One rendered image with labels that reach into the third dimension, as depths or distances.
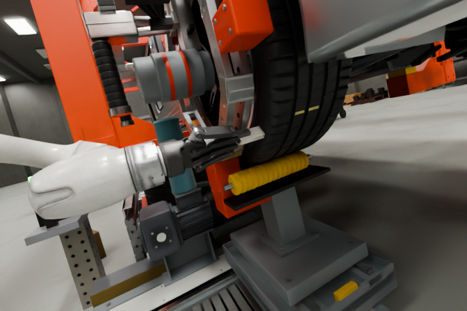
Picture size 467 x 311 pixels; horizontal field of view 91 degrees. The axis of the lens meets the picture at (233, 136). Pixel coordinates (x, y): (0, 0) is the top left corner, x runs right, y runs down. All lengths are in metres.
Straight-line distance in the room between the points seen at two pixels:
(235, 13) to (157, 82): 0.32
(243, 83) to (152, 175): 0.25
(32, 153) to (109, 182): 0.23
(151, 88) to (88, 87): 0.54
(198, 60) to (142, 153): 0.34
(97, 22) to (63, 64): 0.66
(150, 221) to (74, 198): 0.54
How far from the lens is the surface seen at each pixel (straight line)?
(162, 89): 0.66
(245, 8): 0.44
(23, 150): 0.63
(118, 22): 0.56
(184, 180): 0.80
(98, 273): 1.41
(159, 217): 0.97
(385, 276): 0.88
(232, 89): 0.48
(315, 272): 0.76
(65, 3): 1.30
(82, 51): 1.21
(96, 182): 0.44
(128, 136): 1.15
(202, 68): 0.68
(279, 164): 0.68
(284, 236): 0.85
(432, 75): 2.59
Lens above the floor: 0.69
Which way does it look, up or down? 4 degrees down
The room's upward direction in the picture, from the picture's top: 14 degrees counter-clockwise
